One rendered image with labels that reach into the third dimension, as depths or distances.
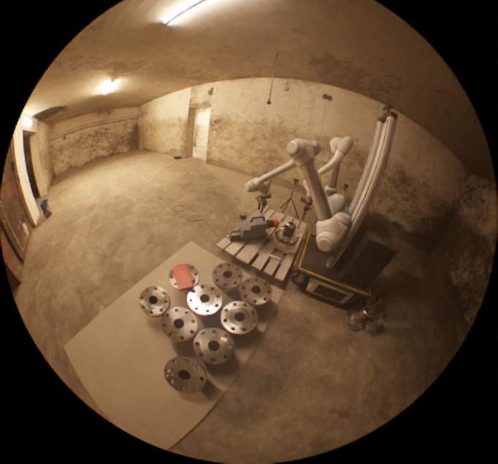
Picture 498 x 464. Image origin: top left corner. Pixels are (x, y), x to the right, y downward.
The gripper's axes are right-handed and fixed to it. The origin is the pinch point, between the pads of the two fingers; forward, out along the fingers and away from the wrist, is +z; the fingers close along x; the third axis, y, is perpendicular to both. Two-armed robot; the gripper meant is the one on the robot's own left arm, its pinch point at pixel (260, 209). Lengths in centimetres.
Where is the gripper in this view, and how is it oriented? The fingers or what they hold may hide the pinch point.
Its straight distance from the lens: 157.1
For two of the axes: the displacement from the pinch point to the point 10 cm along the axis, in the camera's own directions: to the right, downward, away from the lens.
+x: 3.8, 5.4, -7.5
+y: -9.1, 0.9, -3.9
